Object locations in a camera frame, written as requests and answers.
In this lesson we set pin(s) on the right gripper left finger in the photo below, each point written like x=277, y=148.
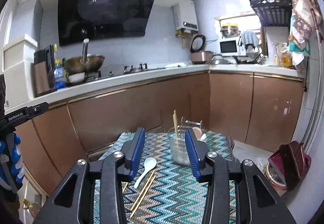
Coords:
x=72, y=201

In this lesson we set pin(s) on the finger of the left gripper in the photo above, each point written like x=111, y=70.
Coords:
x=24, y=114

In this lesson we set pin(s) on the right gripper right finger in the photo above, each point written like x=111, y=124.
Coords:
x=256, y=199

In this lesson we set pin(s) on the white ceramic spoon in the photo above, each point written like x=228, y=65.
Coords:
x=149, y=164

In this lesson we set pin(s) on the brown thermos kettle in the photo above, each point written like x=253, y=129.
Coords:
x=44, y=67

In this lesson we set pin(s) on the blue label bottle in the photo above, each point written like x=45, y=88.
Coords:
x=59, y=74

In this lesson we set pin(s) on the small white bowl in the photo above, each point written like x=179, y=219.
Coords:
x=76, y=78

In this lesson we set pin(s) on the zigzag woven table mat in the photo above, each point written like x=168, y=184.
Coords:
x=175, y=196

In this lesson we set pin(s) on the lower brown cabinets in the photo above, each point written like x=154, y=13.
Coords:
x=259, y=110

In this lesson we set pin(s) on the wooden spoon in holder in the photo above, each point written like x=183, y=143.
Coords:
x=198, y=132

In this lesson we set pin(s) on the black range hood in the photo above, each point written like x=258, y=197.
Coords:
x=101, y=19

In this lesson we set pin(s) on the steel pot lid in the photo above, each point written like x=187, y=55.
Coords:
x=218, y=60

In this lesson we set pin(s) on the white microwave oven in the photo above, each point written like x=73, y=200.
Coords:
x=230, y=47

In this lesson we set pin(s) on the rice cooker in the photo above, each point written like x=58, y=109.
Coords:
x=198, y=54

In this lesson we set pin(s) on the white water heater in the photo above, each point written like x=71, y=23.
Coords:
x=185, y=17

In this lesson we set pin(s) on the patterned hanging cloth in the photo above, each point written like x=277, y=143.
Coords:
x=306, y=15

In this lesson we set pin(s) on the brass wok with handle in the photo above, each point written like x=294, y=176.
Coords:
x=85, y=63

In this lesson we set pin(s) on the wire utensil holder with cup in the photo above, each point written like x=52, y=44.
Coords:
x=177, y=145

